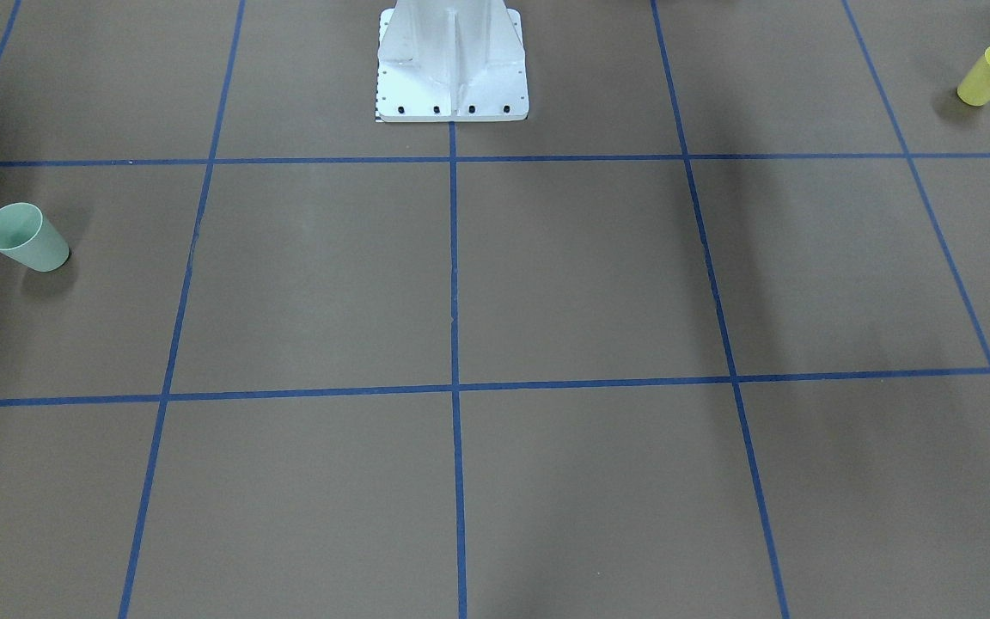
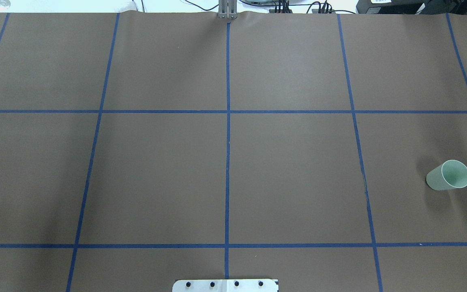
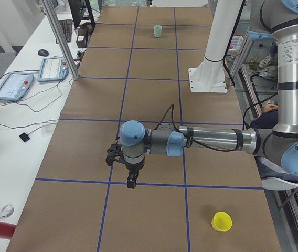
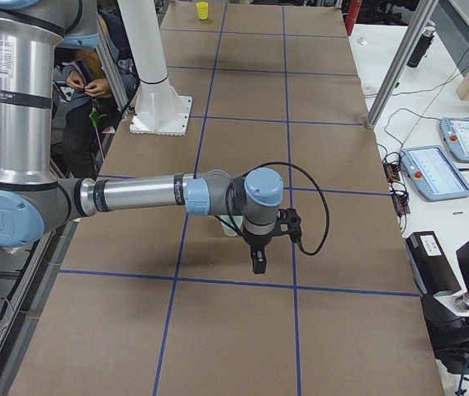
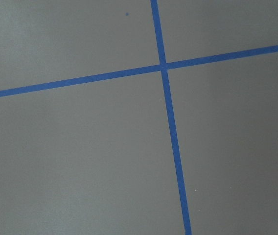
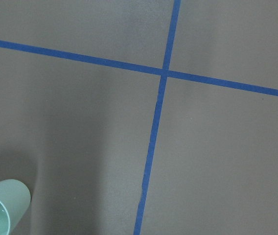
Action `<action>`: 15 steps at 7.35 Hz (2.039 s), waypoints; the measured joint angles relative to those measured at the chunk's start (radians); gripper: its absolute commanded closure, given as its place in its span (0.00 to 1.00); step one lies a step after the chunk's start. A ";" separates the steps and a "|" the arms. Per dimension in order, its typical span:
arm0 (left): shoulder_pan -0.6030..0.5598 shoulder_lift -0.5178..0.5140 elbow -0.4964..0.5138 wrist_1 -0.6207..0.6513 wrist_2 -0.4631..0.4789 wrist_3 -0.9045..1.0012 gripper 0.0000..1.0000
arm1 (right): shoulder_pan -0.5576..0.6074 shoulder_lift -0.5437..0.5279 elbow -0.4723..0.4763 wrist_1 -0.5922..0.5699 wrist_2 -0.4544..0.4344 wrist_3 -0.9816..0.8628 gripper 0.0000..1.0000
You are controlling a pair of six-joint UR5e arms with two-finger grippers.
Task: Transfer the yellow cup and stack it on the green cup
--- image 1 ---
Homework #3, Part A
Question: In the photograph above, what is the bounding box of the green plastic cup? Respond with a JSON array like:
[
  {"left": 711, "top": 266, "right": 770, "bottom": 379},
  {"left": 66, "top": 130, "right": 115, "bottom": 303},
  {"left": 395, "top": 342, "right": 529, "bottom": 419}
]
[{"left": 0, "top": 201, "right": 70, "bottom": 272}]

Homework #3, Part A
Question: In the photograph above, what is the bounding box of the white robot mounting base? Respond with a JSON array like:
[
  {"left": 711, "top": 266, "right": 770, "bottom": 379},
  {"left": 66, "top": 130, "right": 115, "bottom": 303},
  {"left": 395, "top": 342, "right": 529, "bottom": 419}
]
[{"left": 375, "top": 1, "right": 530, "bottom": 123}]

